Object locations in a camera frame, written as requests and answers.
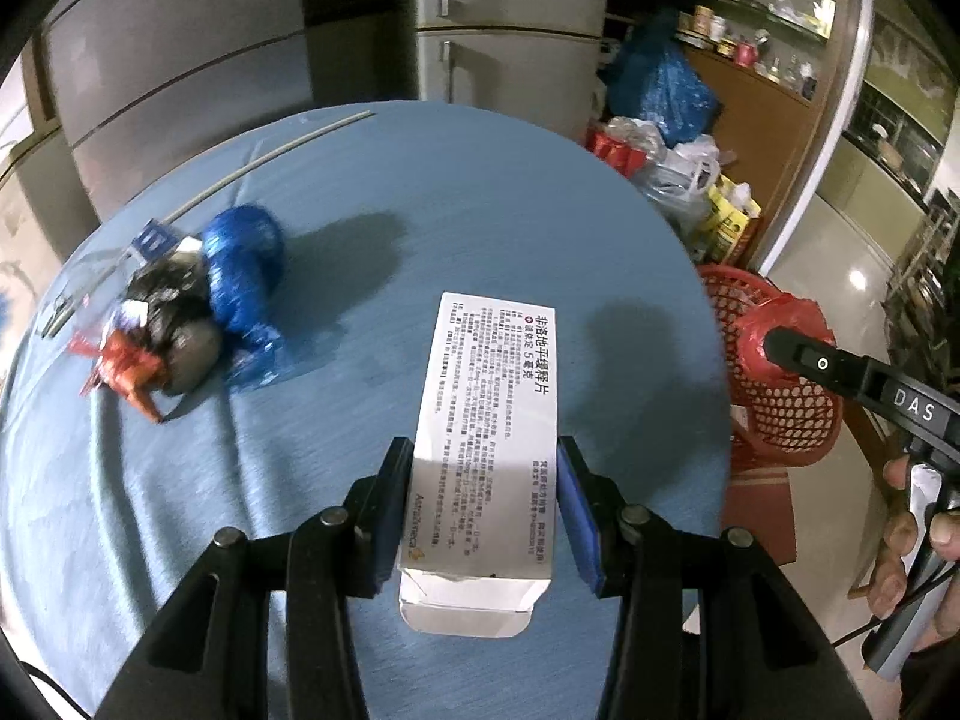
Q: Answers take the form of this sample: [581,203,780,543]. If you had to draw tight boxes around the red-brown stool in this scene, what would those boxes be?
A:
[724,465,797,567]

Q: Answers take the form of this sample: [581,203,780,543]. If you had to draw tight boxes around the white medicine box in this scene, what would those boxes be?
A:
[397,291,565,637]

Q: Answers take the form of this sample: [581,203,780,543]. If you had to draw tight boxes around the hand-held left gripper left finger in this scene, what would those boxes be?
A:
[112,435,417,720]

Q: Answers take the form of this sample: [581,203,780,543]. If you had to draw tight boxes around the red packaging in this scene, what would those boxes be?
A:
[585,124,647,175]

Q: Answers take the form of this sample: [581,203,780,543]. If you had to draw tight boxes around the yellow box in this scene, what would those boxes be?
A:
[701,174,762,263]

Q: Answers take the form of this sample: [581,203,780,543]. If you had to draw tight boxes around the large blue plastic bag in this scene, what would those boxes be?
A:
[606,11,722,143]

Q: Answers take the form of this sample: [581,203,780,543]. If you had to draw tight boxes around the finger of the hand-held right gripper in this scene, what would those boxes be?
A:
[761,326,893,410]

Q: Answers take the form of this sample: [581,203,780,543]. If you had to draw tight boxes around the thin grey rod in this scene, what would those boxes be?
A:
[161,111,376,222]

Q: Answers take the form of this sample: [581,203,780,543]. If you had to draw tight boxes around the white plastic bags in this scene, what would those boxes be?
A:
[607,116,722,230]

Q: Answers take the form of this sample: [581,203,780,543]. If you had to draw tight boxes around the light grey refrigerator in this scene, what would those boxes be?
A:
[415,0,612,125]

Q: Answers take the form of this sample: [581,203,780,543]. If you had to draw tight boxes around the red plastic basket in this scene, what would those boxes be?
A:
[696,264,842,470]

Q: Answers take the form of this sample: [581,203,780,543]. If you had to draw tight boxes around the person's right hand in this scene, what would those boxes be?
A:
[868,457,960,642]

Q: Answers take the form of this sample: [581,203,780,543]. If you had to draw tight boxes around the red plastic wrapper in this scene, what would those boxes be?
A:
[731,292,837,391]

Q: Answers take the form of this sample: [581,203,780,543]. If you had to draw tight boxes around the dark grey wrapper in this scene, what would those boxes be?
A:
[124,259,224,395]

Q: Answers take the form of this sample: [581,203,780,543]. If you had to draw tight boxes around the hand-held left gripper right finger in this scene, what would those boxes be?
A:
[556,435,863,720]

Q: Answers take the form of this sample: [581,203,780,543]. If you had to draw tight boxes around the wooden shelf with jars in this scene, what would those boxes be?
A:
[607,0,841,102]

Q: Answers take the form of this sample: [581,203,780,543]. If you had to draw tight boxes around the black cable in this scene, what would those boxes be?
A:
[831,566,957,646]

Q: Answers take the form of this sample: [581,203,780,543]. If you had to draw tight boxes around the small blue white box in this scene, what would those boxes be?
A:
[129,219,181,260]

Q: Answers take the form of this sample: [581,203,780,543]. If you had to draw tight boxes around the blue tablecloth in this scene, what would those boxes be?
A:
[0,101,732,720]

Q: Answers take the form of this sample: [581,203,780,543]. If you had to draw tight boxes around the clear plastic strip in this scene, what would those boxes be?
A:
[41,266,106,335]

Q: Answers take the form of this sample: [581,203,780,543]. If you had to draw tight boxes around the dark grey refrigerator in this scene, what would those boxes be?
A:
[37,0,421,222]

